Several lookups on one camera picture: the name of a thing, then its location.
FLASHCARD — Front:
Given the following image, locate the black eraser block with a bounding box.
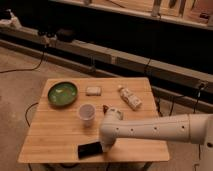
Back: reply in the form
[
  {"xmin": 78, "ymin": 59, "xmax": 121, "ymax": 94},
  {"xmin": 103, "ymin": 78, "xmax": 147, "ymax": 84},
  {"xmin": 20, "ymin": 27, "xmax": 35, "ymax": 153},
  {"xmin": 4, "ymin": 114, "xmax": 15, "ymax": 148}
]
[{"xmin": 78, "ymin": 142, "xmax": 103, "ymax": 159}]

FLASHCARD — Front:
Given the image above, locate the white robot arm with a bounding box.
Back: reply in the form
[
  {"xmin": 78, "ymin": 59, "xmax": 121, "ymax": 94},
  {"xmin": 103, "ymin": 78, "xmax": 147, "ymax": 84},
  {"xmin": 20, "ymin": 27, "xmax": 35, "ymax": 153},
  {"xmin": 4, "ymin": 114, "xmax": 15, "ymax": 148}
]
[{"xmin": 99, "ymin": 107, "xmax": 213, "ymax": 171}]

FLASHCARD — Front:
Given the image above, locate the white sponge block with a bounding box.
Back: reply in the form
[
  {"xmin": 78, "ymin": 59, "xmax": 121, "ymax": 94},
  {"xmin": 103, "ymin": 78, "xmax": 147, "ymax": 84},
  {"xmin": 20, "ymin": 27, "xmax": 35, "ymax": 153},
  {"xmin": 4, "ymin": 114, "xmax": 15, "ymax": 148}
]
[{"xmin": 86, "ymin": 86, "xmax": 102, "ymax": 96}]

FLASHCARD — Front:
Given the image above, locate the white plastic bottle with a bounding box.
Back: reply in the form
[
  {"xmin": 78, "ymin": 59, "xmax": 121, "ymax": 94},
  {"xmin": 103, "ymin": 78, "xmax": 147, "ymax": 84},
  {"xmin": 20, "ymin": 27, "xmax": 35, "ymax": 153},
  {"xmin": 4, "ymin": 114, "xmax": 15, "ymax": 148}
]
[{"xmin": 118, "ymin": 85, "xmax": 142, "ymax": 111}]

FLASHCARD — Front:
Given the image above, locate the clear plastic cup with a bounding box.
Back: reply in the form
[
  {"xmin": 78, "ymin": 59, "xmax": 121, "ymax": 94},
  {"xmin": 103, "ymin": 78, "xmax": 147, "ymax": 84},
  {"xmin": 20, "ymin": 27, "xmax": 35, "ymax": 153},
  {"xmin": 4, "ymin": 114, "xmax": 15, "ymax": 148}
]
[{"xmin": 78, "ymin": 104, "xmax": 95, "ymax": 127}]

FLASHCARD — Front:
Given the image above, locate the green bowl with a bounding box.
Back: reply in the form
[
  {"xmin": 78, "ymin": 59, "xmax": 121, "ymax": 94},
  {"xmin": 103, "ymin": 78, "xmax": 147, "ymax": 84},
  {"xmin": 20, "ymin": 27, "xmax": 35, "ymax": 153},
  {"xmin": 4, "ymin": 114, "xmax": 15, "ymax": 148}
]
[{"xmin": 47, "ymin": 82, "xmax": 78, "ymax": 107}]

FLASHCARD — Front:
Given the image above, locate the black round device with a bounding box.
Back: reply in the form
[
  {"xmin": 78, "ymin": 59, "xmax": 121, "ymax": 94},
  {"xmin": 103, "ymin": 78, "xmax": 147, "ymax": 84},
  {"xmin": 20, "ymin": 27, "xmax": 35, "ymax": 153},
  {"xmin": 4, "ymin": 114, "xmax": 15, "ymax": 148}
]
[{"xmin": 56, "ymin": 29, "xmax": 75, "ymax": 42}]

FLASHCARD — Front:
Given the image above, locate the black cable on floor left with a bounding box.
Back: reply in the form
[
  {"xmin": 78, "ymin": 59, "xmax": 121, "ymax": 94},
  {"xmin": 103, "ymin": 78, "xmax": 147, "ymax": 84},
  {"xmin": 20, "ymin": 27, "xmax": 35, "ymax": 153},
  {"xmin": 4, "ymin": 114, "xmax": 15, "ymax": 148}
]
[{"xmin": 0, "ymin": 46, "xmax": 47, "ymax": 75}]

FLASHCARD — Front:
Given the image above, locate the black cable right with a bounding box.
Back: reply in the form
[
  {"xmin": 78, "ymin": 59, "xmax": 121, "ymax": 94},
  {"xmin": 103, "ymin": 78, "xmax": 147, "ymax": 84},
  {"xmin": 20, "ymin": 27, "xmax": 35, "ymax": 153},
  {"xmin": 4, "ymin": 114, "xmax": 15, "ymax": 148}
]
[{"xmin": 191, "ymin": 83, "xmax": 205, "ymax": 115}]

